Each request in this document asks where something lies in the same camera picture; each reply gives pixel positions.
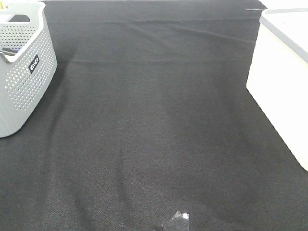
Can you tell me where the black table cloth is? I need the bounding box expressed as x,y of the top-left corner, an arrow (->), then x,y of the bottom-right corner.
0,0 -> 308,231

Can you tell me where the dark item inside basket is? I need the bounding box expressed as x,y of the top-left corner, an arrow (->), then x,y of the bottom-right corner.
0,47 -> 19,56

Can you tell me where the white storage box grey rim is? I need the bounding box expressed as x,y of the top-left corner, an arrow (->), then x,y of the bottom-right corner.
246,8 -> 308,169

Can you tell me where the clear tape piece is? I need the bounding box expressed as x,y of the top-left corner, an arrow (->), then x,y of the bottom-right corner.
152,211 -> 190,231

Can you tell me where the grey perforated plastic basket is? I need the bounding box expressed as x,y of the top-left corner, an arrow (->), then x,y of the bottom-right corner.
0,0 -> 58,138

